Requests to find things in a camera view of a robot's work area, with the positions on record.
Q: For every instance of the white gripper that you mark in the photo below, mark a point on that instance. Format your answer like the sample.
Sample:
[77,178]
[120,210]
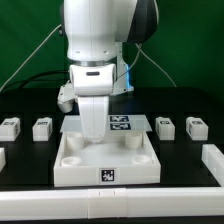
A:
[93,114]

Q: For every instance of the white square tabletop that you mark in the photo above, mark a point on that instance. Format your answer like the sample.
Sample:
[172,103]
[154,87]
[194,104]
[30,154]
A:
[122,158]

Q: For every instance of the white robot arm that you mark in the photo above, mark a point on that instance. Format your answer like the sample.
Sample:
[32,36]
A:
[93,28]

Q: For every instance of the white left obstacle block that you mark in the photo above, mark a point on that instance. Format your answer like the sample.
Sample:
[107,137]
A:
[2,159]

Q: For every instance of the white marker base plate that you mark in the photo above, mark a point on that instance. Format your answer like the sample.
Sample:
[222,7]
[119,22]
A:
[72,123]

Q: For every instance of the white front obstacle wall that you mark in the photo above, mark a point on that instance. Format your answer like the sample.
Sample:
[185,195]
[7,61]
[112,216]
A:
[111,203]

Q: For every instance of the white obstacle wall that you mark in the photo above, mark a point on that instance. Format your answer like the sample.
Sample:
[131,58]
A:
[213,158]
[111,203]

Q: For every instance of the white right obstacle wall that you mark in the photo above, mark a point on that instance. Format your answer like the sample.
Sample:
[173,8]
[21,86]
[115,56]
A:
[213,158]

